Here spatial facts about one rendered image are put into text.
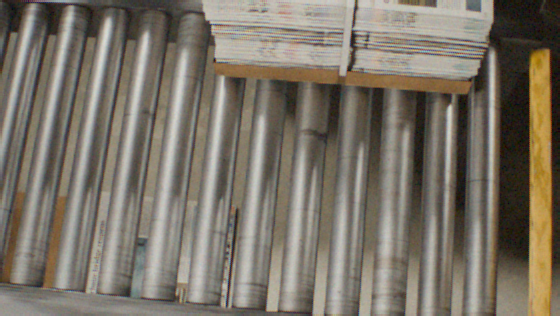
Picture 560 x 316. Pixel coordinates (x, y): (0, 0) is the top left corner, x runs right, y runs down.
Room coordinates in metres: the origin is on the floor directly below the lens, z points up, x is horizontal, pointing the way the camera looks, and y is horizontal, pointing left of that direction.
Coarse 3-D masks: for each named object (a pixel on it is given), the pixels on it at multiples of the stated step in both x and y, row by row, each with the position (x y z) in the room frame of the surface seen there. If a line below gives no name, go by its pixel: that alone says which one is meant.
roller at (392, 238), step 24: (384, 96) 0.54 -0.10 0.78; (408, 96) 0.54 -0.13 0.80; (384, 120) 0.50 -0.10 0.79; (408, 120) 0.50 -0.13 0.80; (384, 144) 0.46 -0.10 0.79; (408, 144) 0.46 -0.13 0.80; (384, 168) 0.42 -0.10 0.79; (408, 168) 0.42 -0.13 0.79; (384, 192) 0.38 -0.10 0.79; (408, 192) 0.39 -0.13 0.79; (384, 216) 0.35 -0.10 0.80; (408, 216) 0.35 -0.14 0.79; (384, 240) 0.31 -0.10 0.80; (408, 240) 0.32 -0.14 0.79; (384, 264) 0.28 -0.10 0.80; (408, 264) 0.28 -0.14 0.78; (384, 288) 0.24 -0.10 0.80; (384, 312) 0.21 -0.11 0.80
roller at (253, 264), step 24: (264, 96) 0.52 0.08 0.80; (264, 120) 0.48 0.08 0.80; (264, 144) 0.44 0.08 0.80; (264, 168) 0.41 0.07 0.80; (264, 192) 0.37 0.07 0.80; (264, 216) 0.34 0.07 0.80; (240, 240) 0.30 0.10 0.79; (264, 240) 0.30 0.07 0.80; (240, 264) 0.27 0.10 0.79; (264, 264) 0.27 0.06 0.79; (240, 288) 0.23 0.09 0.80; (264, 288) 0.23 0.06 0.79
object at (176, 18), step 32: (0, 0) 0.66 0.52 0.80; (32, 0) 0.66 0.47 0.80; (64, 0) 0.66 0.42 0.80; (96, 0) 0.67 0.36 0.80; (128, 0) 0.67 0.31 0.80; (160, 0) 0.67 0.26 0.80; (192, 0) 0.67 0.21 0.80; (96, 32) 0.66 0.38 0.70; (512, 32) 0.66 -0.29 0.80; (512, 64) 0.65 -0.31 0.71
